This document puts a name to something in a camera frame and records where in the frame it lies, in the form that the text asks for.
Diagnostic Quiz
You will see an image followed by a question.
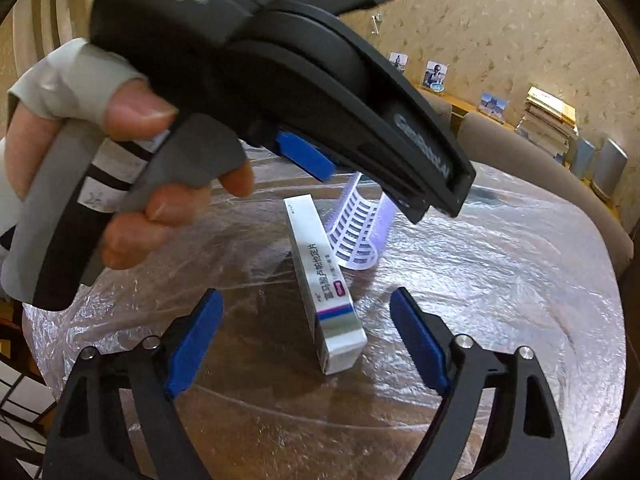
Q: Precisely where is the stack of books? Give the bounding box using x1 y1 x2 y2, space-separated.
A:
514 86 581 166

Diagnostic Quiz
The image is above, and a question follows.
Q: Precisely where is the photo frame with seated figure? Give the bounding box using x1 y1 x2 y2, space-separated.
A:
422 61 450 92

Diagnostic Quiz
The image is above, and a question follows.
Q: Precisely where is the large grey speaker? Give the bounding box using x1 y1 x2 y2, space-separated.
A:
592 138 628 201

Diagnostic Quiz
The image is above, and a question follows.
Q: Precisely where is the brown upholstered chair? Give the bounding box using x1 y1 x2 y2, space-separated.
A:
457 112 632 281
425 92 453 136

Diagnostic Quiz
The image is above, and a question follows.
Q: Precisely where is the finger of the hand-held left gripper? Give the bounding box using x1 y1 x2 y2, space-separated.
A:
276 131 335 182
380 187 426 224

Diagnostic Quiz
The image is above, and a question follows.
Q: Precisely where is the photo frame with building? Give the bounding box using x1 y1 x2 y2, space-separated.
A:
477 92 510 122

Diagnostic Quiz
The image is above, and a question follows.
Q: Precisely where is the person's left hand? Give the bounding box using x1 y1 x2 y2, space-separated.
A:
5 39 256 270

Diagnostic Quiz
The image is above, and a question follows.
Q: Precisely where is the purple plastic hair roller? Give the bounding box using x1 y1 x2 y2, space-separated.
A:
322 172 398 273

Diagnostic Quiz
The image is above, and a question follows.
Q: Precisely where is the white medicine box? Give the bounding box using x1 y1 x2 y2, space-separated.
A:
282 196 368 376

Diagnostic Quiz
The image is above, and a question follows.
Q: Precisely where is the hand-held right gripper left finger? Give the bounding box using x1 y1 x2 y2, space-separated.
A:
42 288 225 480

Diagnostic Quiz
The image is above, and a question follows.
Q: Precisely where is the wooden ledge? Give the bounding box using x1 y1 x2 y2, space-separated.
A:
415 85 621 206

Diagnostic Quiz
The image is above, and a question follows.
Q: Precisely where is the small grey speaker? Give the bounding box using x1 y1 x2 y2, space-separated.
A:
570 137 597 181

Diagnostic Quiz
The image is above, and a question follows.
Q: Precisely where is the beige curtain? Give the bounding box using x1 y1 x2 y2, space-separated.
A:
0 0 116 161

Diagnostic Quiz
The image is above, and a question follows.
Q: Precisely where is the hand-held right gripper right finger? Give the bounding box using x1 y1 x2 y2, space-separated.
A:
389 287 571 480

